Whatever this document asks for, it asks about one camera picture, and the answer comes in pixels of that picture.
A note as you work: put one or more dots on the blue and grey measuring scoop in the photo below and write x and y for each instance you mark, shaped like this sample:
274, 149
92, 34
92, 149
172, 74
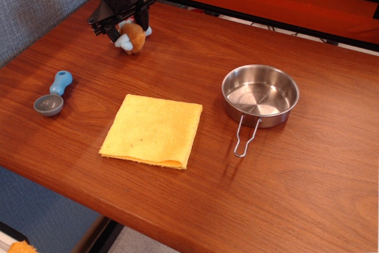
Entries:
51, 104

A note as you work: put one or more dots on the folded yellow cloth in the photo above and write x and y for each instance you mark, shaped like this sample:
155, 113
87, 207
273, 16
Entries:
153, 131

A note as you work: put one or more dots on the stainless steel pan with handle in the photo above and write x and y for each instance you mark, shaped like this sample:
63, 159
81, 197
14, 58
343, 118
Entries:
258, 96

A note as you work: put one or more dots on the orange fuzzy object at corner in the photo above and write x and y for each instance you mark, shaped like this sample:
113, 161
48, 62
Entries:
19, 247

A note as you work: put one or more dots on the plush bunny toy with carrot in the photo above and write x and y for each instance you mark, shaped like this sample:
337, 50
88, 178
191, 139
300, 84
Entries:
132, 36

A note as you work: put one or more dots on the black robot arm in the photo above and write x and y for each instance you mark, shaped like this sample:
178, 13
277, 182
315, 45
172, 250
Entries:
110, 13

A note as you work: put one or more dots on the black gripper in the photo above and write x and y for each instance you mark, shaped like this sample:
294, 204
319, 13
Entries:
110, 13

